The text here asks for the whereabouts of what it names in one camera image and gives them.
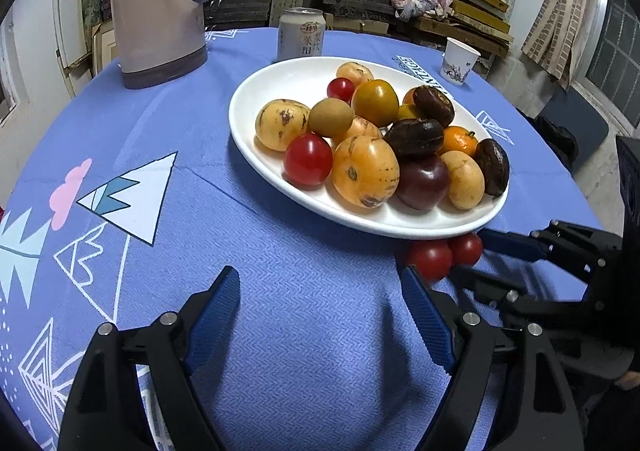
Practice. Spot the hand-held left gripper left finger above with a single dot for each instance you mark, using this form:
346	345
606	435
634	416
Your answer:
215	321

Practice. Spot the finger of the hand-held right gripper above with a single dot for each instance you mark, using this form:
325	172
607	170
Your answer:
500	288
510	245

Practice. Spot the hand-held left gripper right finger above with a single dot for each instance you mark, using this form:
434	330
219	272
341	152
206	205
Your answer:
430	321

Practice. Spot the dark red plum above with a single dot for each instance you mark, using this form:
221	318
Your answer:
422	181

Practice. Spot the orange mandarin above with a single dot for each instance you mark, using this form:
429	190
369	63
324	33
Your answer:
409	96
460	139

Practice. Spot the brown longan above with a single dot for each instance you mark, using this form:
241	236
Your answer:
330	117

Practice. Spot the white oval plate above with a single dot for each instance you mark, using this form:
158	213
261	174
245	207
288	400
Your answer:
280	81

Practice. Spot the person's right hand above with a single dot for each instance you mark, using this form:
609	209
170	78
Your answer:
627	381

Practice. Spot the blue printed tablecloth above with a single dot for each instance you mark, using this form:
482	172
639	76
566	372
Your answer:
310	356

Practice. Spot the black cloth pile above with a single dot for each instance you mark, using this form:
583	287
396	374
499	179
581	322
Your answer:
555	136

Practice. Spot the dark blue chair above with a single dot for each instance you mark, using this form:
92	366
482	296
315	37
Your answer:
575	116

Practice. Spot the white paper cup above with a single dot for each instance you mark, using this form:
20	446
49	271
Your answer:
459	63

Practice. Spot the window with metal grid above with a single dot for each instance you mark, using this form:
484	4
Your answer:
620	46

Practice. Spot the brick pattern curtain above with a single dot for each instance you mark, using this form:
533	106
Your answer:
560	16

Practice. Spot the silver drink can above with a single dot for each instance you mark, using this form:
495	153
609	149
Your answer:
300	38

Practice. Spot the beige framed panel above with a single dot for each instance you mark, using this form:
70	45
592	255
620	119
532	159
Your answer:
102	48

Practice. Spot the beige thermos jug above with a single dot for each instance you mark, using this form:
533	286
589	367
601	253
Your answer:
150	16

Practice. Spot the white framed window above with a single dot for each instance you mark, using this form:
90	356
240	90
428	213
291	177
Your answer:
6	81

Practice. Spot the white door panel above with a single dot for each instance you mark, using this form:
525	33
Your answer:
70	16

